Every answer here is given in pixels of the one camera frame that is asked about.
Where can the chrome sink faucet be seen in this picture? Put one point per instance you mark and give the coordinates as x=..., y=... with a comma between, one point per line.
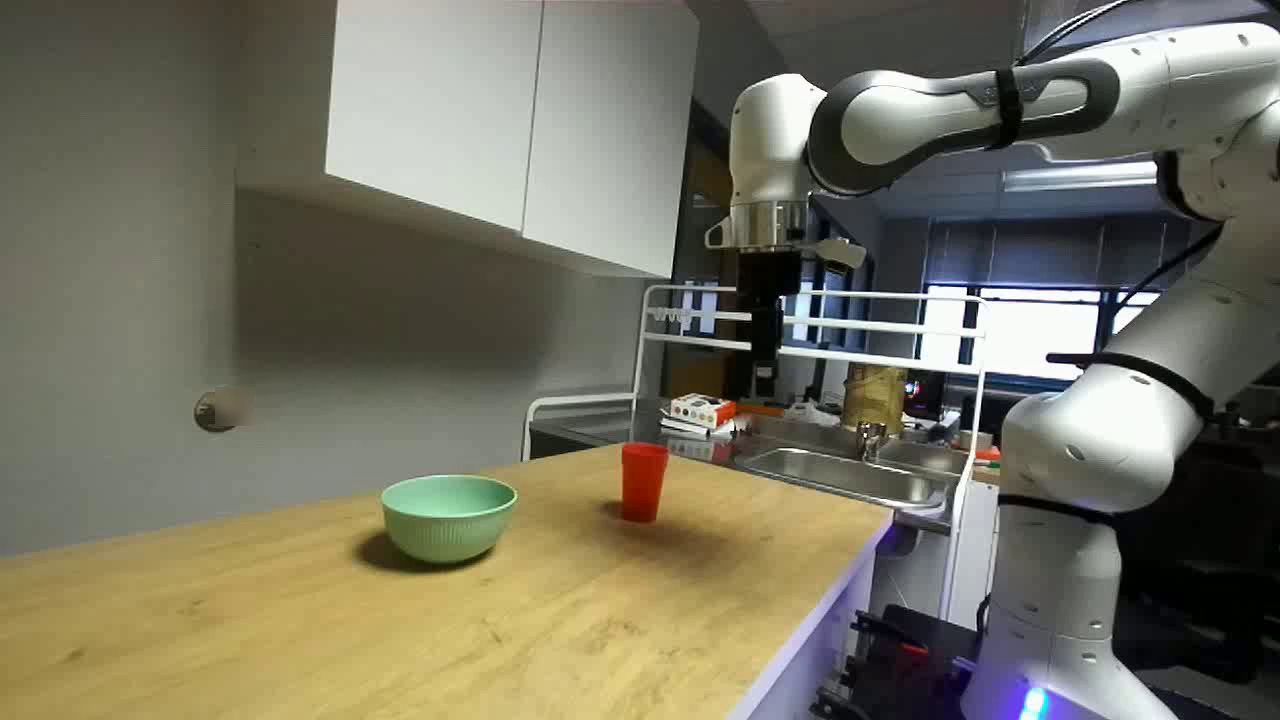
x=870, y=436

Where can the round grey wall knob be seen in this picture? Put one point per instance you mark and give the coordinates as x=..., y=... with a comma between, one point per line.
x=219, y=410

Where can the red plastic cup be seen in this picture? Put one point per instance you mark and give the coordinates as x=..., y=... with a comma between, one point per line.
x=642, y=483

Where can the black equipment with red parts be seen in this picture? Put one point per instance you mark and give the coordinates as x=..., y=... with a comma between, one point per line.
x=898, y=661

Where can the white wall cabinet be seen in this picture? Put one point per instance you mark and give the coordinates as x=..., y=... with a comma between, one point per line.
x=521, y=123

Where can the stainless steel sink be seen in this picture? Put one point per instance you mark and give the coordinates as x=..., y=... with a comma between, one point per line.
x=841, y=474

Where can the red and white box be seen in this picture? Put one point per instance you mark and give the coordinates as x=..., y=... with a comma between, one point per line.
x=701, y=410

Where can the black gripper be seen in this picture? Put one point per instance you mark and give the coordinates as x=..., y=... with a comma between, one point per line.
x=770, y=302

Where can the mint green bowl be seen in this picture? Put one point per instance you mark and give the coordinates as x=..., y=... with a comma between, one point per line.
x=448, y=516

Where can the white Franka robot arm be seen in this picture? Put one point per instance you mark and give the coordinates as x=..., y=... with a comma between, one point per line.
x=933, y=115

